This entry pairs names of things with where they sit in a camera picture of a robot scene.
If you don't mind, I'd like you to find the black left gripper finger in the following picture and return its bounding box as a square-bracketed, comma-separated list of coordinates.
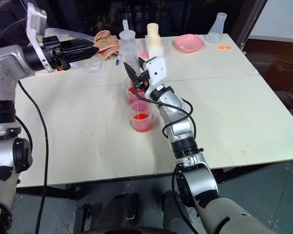
[59, 39, 95, 51]
[60, 46, 100, 59]

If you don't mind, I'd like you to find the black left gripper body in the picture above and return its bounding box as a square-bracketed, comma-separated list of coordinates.
[42, 36, 72, 72]

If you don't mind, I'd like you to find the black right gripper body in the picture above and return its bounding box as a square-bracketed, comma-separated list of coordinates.
[133, 70, 151, 93]

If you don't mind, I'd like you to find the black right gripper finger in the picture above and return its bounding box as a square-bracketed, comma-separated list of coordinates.
[123, 61, 140, 85]
[138, 57, 148, 74]

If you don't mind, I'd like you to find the large clear plastic syringe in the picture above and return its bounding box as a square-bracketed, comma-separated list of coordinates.
[119, 19, 140, 75]

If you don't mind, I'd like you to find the clear measuring cup red liquid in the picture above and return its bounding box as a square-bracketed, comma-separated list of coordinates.
[128, 100, 160, 134]
[125, 78, 147, 106]

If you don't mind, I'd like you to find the large clear plastic bag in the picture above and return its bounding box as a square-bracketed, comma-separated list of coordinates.
[36, 27, 96, 51]

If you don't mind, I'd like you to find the small clear plastic bag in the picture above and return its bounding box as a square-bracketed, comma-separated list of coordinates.
[70, 59, 105, 73]

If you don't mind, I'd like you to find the white translucent plastic container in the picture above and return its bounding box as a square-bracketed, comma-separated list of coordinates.
[145, 34, 165, 60]

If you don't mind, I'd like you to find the crumpled pink brown towel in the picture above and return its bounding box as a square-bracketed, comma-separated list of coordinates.
[93, 30, 120, 59]

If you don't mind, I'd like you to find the cream plastic bottle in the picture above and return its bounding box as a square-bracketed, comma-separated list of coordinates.
[146, 22, 162, 49]

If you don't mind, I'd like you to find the pink shallow bowl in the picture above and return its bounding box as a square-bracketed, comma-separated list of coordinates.
[173, 34, 206, 53]

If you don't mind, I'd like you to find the clear conical flask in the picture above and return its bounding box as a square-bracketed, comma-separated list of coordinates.
[204, 12, 229, 44]

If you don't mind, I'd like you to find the dark rounded robot leg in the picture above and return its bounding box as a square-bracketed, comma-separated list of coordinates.
[162, 190, 206, 234]

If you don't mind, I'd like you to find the black bag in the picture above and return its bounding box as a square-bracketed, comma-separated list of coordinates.
[265, 58, 293, 92]

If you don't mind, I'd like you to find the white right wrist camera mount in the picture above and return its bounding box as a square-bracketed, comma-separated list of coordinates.
[143, 56, 167, 98]

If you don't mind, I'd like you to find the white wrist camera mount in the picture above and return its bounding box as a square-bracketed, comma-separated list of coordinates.
[143, 56, 167, 98]
[26, 1, 55, 73]

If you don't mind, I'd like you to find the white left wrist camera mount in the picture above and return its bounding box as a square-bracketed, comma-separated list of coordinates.
[26, 1, 55, 73]

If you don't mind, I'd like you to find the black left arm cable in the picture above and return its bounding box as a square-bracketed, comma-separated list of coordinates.
[15, 80, 50, 234]

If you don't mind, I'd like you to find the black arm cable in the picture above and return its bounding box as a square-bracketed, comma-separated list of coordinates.
[15, 80, 50, 234]
[133, 80, 201, 234]

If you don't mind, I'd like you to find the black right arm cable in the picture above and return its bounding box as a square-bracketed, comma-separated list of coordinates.
[133, 80, 201, 234]

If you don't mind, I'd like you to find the black upright post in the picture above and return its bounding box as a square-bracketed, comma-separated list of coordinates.
[230, 0, 269, 51]

